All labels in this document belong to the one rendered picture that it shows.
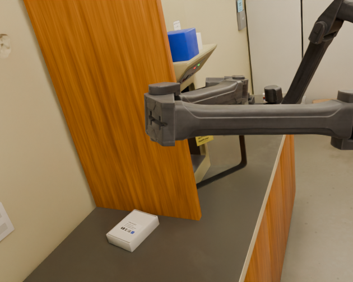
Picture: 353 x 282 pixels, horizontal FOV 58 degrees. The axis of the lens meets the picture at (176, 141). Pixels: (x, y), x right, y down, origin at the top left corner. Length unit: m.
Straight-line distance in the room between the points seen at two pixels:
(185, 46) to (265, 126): 0.57
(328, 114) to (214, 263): 0.64
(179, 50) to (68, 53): 0.38
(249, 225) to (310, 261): 1.24
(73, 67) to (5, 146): 0.35
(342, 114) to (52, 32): 0.93
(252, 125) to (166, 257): 0.68
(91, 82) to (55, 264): 0.65
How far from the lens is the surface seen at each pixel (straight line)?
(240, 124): 0.54
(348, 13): 1.15
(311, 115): 0.58
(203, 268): 1.06
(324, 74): 4.20
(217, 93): 0.77
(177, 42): 1.07
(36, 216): 1.29
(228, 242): 1.12
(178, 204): 1.22
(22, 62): 1.25
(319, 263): 2.37
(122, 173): 1.26
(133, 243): 1.16
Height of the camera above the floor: 1.70
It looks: 24 degrees down
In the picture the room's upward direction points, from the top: 12 degrees counter-clockwise
